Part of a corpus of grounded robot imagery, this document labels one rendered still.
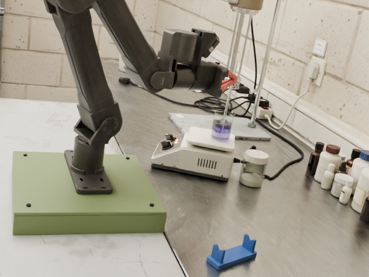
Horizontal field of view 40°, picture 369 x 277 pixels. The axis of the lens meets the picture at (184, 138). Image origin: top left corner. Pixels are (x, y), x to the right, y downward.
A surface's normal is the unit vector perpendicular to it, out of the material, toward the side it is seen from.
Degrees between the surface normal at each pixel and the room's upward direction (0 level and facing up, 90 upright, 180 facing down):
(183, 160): 90
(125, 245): 0
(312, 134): 90
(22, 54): 90
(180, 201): 0
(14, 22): 90
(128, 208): 0
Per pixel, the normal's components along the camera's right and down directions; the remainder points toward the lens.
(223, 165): -0.11, 0.31
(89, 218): 0.30, 0.36
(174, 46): 0.59, 0.36
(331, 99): -0.94, -0.04
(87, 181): 0.16, -0.93
